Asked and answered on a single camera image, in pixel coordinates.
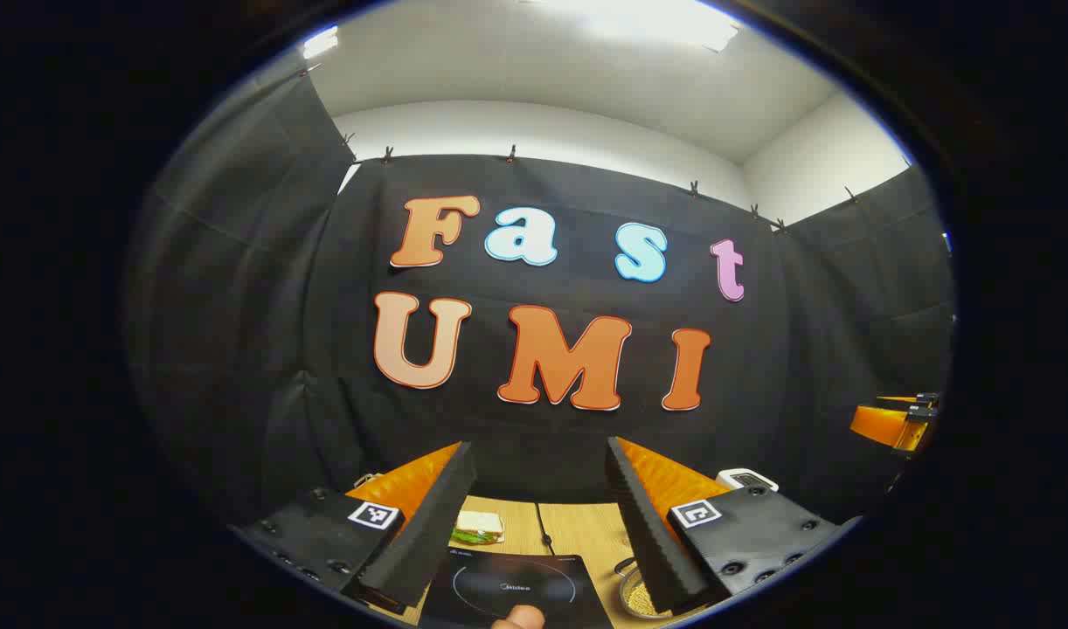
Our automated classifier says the white toaster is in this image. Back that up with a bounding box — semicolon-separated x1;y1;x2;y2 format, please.
716;468;780;494

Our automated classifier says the steel pot with black handles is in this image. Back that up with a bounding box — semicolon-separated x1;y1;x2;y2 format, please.
614;556;675;620

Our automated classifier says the black induction cooktop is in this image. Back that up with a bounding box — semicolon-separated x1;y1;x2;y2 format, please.
419;548;614;629

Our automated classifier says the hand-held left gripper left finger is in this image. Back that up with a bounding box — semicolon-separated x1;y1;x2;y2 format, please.
231;441;479;616

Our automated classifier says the sandwich with lettuce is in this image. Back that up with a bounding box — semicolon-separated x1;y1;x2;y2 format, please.
451;511;506;547

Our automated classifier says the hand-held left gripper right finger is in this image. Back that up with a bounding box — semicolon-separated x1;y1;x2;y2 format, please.
605;436;861;615

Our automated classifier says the small ceiling light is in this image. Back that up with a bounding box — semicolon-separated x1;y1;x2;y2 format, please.
302;24;340;60

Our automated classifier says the black backdrop cloth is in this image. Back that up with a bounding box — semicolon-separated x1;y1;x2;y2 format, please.
123;66;954;534

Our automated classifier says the row of black cloth clips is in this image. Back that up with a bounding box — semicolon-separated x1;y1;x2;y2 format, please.
302;61;860;235

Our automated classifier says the pile of yellow soybeans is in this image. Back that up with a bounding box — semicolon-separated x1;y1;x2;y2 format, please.
621;572;666;618

